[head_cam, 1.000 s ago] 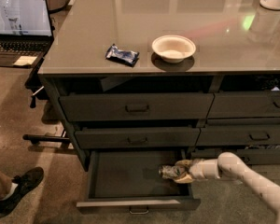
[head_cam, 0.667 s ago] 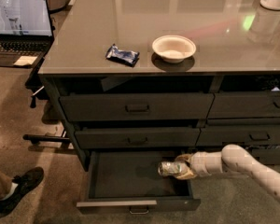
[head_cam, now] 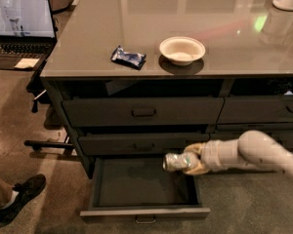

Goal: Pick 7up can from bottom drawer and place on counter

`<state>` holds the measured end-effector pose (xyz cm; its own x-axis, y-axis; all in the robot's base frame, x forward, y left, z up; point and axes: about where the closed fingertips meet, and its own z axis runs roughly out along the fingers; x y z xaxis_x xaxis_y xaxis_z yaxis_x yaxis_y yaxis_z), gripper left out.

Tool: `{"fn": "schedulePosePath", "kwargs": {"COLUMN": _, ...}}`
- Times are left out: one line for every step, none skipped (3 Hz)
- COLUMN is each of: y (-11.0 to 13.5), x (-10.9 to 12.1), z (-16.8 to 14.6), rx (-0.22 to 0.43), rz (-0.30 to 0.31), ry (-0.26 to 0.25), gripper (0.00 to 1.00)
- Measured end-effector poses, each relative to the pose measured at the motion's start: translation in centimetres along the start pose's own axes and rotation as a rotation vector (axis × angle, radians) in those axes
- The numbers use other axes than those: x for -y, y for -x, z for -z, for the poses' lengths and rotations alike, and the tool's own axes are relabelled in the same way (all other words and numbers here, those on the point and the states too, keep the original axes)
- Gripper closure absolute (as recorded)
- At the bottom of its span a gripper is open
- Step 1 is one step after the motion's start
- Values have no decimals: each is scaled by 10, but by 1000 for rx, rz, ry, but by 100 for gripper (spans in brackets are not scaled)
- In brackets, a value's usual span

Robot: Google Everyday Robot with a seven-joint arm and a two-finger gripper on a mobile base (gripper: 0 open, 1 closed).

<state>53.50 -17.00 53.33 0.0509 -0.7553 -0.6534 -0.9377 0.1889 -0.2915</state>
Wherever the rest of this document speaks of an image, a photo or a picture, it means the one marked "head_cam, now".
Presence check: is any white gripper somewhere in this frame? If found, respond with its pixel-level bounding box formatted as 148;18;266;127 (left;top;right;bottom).
184;140;237;176

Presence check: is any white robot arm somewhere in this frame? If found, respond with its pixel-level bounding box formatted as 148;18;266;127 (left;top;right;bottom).
184;131;293;181

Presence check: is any top left drawer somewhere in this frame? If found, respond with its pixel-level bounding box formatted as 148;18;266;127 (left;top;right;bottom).
63;97;224;127

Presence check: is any top right drawer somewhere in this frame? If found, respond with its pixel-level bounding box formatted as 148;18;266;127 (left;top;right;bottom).
218;96;293;124

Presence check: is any open bottom left drawer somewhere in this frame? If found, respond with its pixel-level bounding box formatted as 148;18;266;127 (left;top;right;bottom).
80;156;210;224

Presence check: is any middle left drawer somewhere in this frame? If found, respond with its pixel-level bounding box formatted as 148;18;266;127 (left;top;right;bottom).
78;133;209;156

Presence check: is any middle right drawer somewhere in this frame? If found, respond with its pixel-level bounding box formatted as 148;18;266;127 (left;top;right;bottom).
210;131;293;152

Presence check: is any dark grey drawer cabinet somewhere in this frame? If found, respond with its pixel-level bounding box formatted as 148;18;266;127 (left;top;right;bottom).
40;0;293;225

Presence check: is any white paper bowl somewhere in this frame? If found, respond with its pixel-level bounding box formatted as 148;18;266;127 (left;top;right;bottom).
159;36;205;66

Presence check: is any blue snack packet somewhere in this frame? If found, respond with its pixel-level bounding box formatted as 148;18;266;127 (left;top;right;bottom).
110;46;147;70

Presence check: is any black shoe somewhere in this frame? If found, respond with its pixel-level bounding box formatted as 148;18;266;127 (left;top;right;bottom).
0;174;46;226

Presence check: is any open black laptop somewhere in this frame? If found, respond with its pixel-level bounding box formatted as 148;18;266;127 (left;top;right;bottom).
0;0;57;70

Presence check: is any black cart frame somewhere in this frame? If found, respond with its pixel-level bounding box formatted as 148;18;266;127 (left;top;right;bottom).
24;62;74;151

